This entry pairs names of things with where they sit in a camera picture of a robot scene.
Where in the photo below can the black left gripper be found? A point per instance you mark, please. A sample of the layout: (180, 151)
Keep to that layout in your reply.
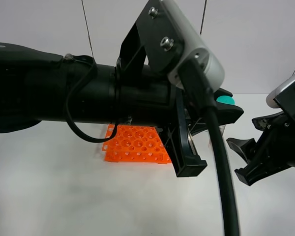
(176, 133)

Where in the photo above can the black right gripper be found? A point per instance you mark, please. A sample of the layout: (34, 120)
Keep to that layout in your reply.
(272, 153)

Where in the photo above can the teal-capped test tube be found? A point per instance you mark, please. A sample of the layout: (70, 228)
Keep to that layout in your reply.
(225, 113)

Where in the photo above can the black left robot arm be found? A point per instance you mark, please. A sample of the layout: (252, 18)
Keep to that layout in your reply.
(37, 86)

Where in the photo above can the orange test tube rack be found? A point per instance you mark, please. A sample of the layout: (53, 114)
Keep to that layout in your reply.
(136, 144)

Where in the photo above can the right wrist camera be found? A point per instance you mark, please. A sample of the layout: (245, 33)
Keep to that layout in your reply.
(283, 97)

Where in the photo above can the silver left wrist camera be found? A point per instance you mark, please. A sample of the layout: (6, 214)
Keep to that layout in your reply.
(164, 37)

